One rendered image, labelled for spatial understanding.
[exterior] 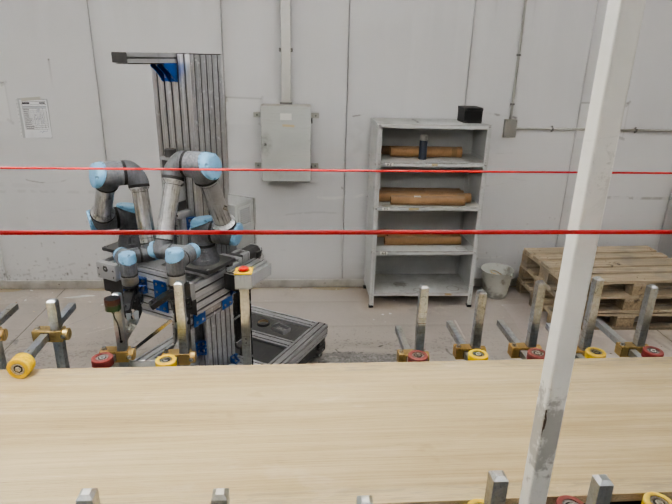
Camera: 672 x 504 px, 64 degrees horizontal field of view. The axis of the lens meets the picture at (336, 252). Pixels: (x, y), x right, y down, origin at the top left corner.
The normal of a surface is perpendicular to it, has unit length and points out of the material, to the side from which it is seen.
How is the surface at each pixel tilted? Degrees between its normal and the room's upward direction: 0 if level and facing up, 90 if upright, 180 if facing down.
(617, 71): 90
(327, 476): 0
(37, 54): 90
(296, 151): 90
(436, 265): 90
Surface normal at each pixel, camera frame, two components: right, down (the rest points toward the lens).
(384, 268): 0.07, 0.34
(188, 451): 0.02, -0.94
